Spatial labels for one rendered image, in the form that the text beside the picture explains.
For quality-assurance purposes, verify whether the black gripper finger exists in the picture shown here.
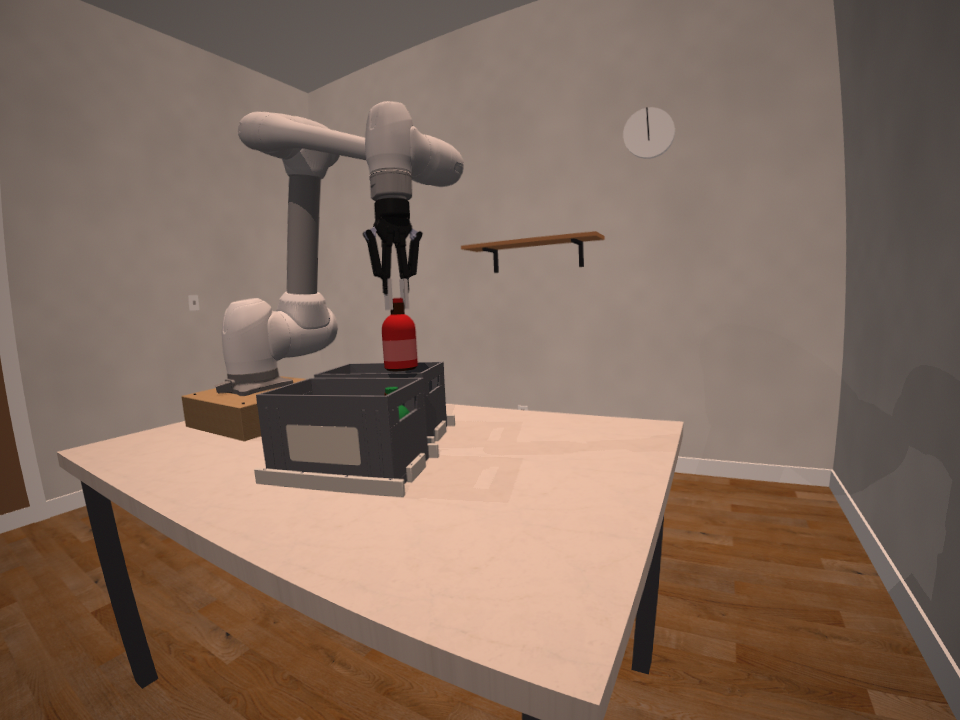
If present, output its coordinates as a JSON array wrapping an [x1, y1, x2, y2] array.
[[395, 226, 423, 309], [363, 225, 394, 310]]

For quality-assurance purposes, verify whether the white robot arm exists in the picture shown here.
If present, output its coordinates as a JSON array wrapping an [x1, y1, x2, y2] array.
[[214, 101, 464, 396]]

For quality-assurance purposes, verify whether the dark red bottle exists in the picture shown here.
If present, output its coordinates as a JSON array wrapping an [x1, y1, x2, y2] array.
[[382, 298, 418, 371]]

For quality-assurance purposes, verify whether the green bottle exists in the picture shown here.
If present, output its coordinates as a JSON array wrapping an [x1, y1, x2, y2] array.
[[384, 387, 410, 419]]

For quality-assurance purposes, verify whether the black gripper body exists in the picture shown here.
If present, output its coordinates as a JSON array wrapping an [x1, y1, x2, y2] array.
[[373, 198, 412, 244]]

